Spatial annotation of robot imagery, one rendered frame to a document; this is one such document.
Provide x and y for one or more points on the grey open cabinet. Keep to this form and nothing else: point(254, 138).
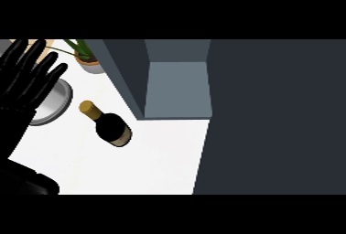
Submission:
point(165, 82)

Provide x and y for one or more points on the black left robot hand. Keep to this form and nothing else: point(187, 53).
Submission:
point(22, 79)

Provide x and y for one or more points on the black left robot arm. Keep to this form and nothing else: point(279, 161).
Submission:
point(17, 170)

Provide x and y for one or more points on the pale wooden cutting board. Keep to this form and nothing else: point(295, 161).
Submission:
point(41, 50)

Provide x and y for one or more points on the green plant in pale pot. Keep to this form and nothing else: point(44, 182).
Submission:
point(85, 56)

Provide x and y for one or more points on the grey round pot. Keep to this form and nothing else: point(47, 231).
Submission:
point(53, 102)

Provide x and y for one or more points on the dark wine bottle gold cap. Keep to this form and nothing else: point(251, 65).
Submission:
point(109, 127)

